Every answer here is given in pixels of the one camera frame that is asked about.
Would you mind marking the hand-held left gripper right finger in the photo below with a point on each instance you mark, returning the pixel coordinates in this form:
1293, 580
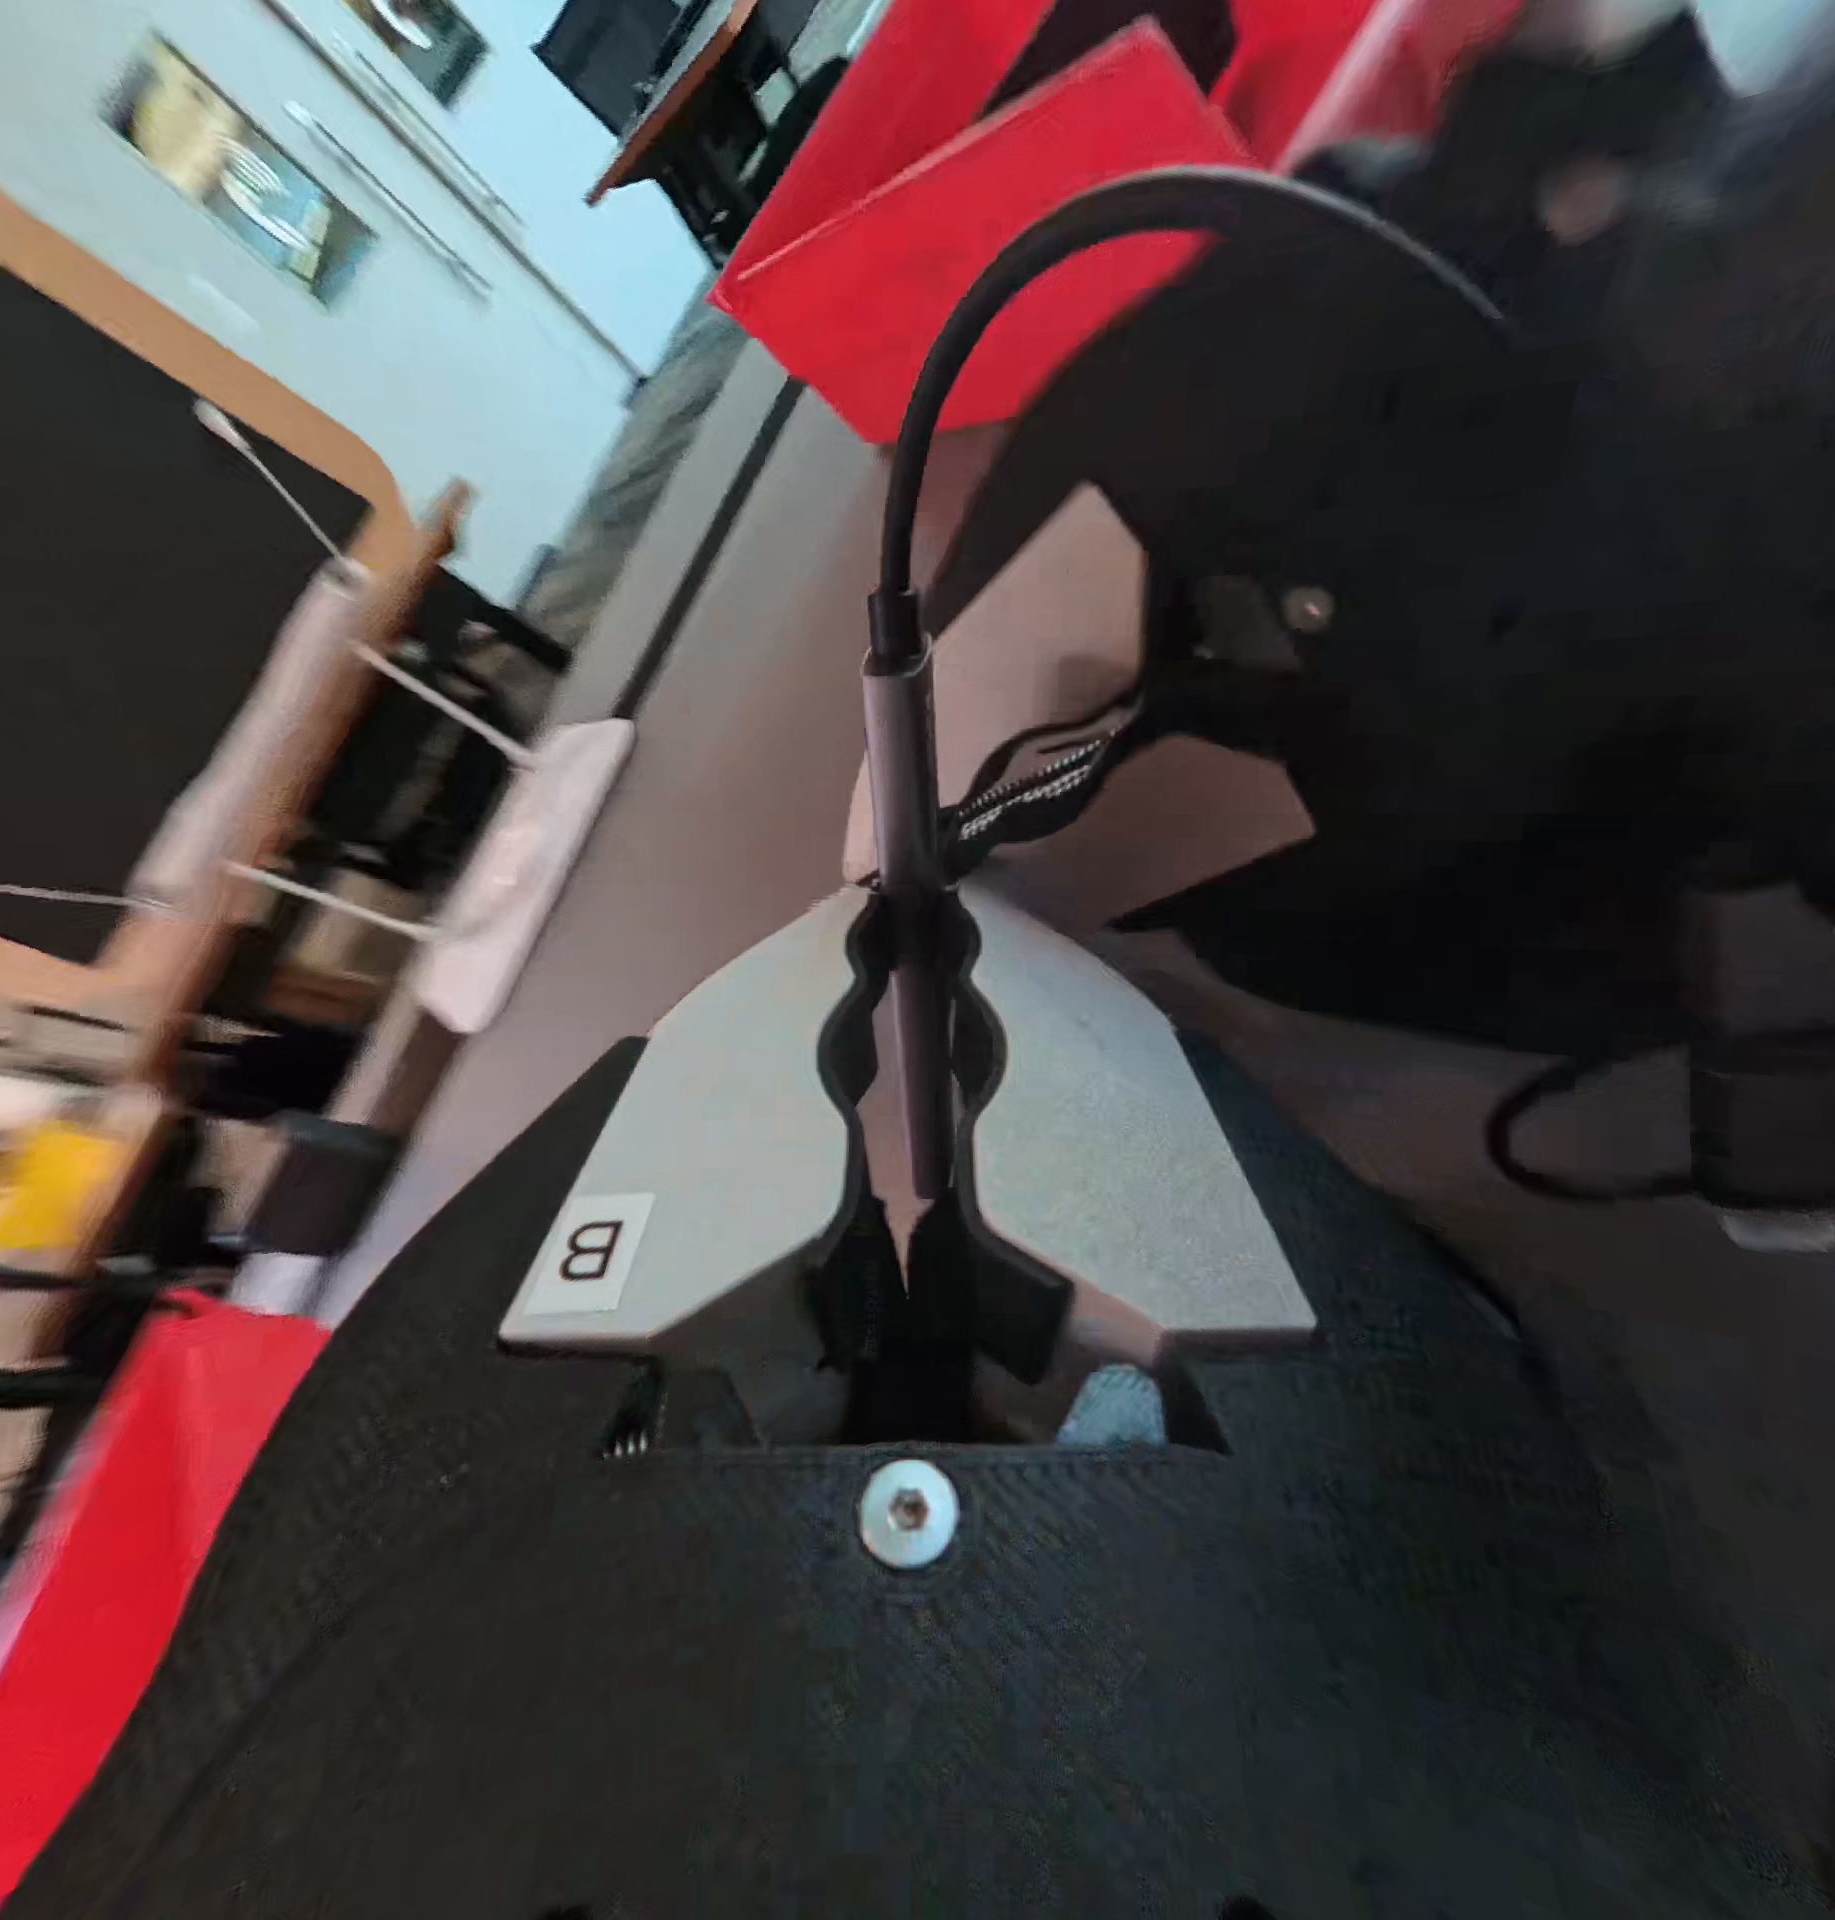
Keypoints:
1143, 1171

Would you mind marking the yellow plastic bin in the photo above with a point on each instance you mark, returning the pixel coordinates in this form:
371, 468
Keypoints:
51, 1185

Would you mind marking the framed wall picture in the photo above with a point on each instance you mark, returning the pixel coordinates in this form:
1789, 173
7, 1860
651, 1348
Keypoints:
238, 173

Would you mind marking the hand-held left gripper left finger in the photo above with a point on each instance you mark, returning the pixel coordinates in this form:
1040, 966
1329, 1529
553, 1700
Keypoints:
695, 1156

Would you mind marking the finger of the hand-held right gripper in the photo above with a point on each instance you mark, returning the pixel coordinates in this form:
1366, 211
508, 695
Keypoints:
1170, 835
1036, 646

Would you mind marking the black panel wooden frame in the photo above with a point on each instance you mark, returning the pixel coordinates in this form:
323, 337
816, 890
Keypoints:
107, 524

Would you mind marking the dark grey block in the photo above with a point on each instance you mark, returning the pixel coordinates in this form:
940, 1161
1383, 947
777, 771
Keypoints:
1779, 975

